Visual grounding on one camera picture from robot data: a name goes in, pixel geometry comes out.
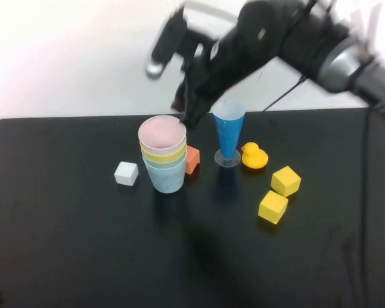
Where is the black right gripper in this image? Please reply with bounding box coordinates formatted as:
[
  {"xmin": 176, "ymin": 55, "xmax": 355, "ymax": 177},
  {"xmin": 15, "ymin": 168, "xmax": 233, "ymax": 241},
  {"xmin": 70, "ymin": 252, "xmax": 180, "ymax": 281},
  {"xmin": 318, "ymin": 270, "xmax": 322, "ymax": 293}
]
[{"xmin": 172, "ymin": 19, "xmax": 277, "ymax": 126}]

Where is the pink plastic cup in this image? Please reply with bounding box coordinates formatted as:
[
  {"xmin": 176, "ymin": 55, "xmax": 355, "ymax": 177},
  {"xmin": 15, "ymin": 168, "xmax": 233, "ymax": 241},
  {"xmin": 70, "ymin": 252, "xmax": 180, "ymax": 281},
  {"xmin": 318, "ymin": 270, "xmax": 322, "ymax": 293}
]
[{"xmin": 137, "ymin": 115, "xmax": 187, "ymax": 157}]

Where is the yellow plastic cup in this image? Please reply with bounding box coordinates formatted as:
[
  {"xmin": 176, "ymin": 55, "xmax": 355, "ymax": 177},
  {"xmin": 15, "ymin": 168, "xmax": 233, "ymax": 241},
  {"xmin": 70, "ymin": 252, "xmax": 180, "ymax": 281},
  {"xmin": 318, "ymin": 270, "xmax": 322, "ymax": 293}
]
[{"xmin": 139, "ymin": 141, "xmax": 187, "ymax": 163}]

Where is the green plastic cup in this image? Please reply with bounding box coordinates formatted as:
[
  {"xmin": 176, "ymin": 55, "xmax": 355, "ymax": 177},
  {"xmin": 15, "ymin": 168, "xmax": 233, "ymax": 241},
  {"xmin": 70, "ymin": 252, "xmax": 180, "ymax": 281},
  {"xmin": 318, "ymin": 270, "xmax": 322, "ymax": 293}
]
[{"xmin": 141, "ymin": 150, "xmax": 187, "ymax": 170}]

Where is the tall blue cone glass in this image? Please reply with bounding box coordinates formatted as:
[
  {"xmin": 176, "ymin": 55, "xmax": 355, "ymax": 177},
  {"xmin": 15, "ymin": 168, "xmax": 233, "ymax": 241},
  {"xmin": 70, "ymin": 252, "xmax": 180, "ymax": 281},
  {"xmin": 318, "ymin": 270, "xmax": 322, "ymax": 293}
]
[{"xmin": 212, "ymin": 99, "xmax": 246, "ymax": 167}]

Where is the orange arch block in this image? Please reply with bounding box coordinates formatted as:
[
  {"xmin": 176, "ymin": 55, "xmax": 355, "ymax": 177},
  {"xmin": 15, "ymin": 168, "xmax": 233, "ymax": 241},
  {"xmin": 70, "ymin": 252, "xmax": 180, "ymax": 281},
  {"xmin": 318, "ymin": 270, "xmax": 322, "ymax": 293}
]
[{"xmin": 184, "ymin": 144, "xmax": 201, "ymax": 176}]

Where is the light blue plastic cup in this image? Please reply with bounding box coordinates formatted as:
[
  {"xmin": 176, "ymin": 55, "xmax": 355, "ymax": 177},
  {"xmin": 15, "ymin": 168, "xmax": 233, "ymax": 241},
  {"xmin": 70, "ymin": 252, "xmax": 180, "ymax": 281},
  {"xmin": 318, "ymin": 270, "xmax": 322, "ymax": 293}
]
[{"xmin": 143, "ymin": 157, "xmax": 187, "ymax": 194}]

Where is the yellow rubber duck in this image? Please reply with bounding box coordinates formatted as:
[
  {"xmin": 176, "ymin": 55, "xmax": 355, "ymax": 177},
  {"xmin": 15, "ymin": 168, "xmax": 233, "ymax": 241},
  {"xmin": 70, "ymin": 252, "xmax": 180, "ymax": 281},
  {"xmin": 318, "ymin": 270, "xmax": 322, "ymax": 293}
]
[{"xmin": 241, "ymin": 142, "xmax": 270, "ymax": 169}]

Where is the white foam cube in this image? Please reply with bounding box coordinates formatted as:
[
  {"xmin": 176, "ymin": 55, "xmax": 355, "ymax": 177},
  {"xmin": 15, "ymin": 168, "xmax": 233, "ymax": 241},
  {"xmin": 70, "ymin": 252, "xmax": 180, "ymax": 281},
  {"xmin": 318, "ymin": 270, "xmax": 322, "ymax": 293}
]
[{"xmin": 114, "ymin": 161, "xmax": 139, "ymax": 186}]

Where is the yellow foam cube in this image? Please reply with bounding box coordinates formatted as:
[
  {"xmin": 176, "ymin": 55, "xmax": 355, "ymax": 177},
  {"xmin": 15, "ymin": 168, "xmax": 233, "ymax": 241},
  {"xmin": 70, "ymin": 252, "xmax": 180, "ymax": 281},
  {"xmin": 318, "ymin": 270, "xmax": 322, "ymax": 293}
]
[
  {"xmin": 258, "ymin": 189, "xmax": 289, "ymax": 226},
  {"xmin": 270, "ymin": 165, "xmax": 302, "ymax": 198}
]

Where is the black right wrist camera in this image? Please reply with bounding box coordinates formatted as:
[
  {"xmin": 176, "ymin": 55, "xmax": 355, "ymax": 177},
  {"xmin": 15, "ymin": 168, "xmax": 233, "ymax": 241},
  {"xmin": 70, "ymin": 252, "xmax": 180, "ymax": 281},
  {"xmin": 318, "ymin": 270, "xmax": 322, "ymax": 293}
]
[{"xmin": 144, "ymin": 6, "xmax": 219, "ymax": 80}]

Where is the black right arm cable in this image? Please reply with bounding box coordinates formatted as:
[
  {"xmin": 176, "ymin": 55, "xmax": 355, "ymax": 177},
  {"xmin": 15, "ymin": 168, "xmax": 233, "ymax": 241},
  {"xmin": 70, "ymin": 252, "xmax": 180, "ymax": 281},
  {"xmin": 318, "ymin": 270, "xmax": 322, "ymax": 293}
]
[{"xmin": 261, "ymin": 73, "xmax": 309, "ymax": 113}]

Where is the white cable tie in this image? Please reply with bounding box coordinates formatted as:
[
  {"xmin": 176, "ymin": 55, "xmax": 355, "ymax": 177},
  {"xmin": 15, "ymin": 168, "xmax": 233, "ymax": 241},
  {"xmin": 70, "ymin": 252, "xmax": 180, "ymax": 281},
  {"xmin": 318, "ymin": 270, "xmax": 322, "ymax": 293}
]
[{"xmin": 351, "ymin": 3, "xmax": 382, "ymax": 65}]

